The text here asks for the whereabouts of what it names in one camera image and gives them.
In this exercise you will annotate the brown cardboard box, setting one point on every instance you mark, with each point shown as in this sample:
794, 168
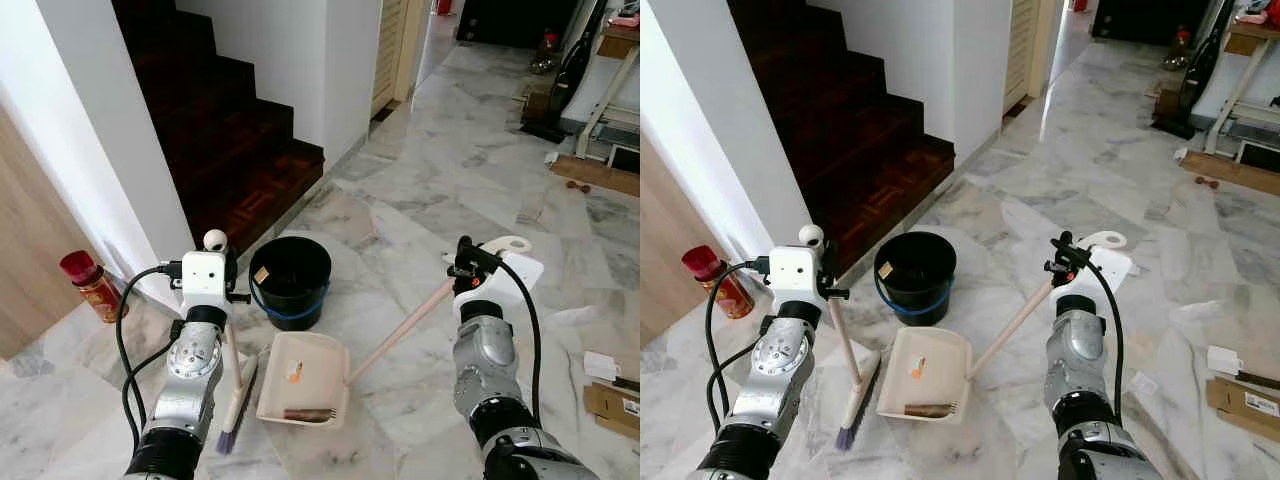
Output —
612, 410
1245, 410

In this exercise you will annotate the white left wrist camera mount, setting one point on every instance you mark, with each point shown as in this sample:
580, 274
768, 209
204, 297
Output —
797, 275
203, 280

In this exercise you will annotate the black bucket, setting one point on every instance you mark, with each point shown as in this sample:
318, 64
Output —
290, 280
915, 278

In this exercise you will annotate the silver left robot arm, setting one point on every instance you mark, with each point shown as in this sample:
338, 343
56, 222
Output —
775, 375
190, 380

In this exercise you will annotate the red-capped bottle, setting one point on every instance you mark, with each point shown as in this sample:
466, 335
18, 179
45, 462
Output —
720, 285
95, 290

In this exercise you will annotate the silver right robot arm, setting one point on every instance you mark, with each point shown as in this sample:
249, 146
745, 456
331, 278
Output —
490, 370
1085, 365

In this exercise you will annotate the dark wooden staircase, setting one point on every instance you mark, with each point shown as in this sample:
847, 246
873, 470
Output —
850, 130
220, 130

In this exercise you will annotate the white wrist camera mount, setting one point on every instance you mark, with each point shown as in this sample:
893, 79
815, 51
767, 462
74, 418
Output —
203, 280
1108, 272
797, 275
520, 275

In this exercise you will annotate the beige broom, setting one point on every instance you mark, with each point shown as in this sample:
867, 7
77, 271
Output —
812, 236
215, 240

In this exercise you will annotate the beige louvered door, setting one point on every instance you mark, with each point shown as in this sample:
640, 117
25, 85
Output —
395, 50
1025, 50

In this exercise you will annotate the small white box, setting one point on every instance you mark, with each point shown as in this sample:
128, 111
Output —
1225, 360
602, 366

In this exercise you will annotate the wooden plank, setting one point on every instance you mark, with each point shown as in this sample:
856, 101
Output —
1235, 172
600, 172

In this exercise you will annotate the brown stick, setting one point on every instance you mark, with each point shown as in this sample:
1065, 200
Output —
310, 414
930, 410

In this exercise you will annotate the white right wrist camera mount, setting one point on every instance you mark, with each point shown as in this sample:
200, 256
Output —
520, 275
1108, 272

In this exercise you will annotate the small clear bottle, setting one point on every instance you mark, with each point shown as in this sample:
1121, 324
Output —
549, 52
1178, 50

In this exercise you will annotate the light wooden cabinet panel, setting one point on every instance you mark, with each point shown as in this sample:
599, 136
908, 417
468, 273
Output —
665, 250
40, 260

